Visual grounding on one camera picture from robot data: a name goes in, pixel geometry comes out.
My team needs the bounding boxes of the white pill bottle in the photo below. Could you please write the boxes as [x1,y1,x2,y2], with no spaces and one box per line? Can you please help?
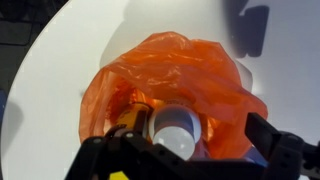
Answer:
[148,104,203,161]

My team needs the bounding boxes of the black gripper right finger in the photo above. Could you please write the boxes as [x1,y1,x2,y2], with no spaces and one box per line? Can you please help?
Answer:
[244,112,320,180]

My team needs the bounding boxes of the blue capped container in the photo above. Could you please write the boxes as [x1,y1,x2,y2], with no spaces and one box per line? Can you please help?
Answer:
[244,146,270,168]

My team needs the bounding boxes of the yellow lid dark jar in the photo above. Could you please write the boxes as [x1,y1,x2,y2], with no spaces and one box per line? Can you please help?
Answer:
[108,101,155,180]

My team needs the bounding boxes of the orange plastic bag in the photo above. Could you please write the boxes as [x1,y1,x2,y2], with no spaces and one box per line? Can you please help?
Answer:
[78,31,269,161]

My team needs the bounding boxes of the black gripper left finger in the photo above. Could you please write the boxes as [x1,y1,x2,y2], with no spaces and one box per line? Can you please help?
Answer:
[64,124,201,180]

